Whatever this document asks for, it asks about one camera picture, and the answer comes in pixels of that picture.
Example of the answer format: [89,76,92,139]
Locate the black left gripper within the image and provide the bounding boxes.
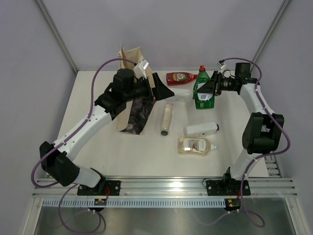
[123,73,173,102]

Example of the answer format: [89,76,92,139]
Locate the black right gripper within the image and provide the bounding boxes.
[197,71,236,96]

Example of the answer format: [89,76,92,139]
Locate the green dish soap bottle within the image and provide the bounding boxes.
[193,65,215,110]

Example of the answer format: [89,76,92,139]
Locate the beige canvas tote bag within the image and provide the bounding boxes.
[117,43,157,136]

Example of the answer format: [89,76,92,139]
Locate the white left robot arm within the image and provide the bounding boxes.
[39,69,174,195]

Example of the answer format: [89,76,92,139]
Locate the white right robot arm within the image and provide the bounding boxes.
[195,58,285,196]

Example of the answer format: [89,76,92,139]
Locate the red dish soap bottle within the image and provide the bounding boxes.
[166,72,198,86]

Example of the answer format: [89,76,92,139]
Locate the white bottle black cap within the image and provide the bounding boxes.
[165,88,193,102]

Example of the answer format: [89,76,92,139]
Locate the clear rectangular bottle black cap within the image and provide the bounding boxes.
[160,103,173,136]

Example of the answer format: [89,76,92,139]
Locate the small white bottle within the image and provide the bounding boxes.
[183,122,220,138]

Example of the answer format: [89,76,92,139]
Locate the clear amber soap bottle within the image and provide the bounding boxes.
[178,137,217,155]

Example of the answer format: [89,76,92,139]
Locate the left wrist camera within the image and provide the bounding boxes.
[134,59,149,79]

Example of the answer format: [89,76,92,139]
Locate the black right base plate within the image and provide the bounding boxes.
[206,179,251,196]

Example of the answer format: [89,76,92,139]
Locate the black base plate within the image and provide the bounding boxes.
[77,180,121,196]
[206,179,251,196]

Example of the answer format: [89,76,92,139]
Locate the right side aluminium rail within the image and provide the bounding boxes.
[264,155,284,178]

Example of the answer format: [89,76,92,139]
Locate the aluminium mounting rail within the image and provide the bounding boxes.
[31,175,298,196]

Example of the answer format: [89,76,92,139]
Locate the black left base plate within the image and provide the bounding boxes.
[77,180,121,196]

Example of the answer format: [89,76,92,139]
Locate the white slotted cable duct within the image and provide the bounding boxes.
[43,198,226,208]

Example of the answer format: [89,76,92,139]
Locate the right aluminium frame post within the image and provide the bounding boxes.
[252,0,293,64]

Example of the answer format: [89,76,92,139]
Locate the aluminium frame post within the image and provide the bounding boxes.
[252,0,293,64]
[34,0,78,75]

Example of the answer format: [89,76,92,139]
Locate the left aluminium frame post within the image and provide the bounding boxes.
[34,0,78,75]

